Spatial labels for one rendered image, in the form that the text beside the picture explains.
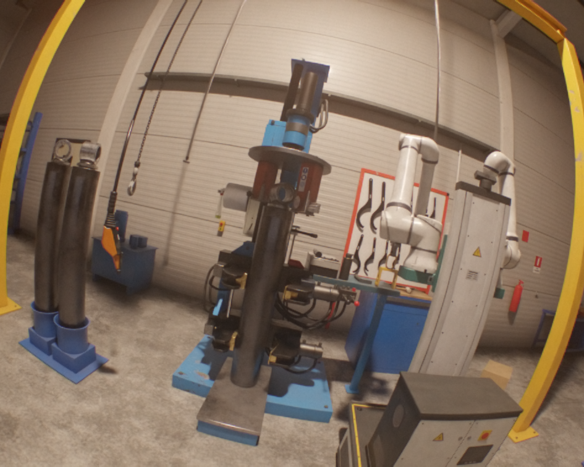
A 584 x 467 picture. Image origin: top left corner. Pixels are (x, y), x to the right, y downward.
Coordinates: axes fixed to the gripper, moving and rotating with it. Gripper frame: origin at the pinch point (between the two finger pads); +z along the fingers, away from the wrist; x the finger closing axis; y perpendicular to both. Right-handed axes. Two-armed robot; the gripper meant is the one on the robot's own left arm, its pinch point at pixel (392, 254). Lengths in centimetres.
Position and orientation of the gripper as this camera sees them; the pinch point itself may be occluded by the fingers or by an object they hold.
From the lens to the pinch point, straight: 217.4
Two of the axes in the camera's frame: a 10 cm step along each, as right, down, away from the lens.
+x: -0.2, 0.3, -10.0
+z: -2.2, 9.8, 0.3
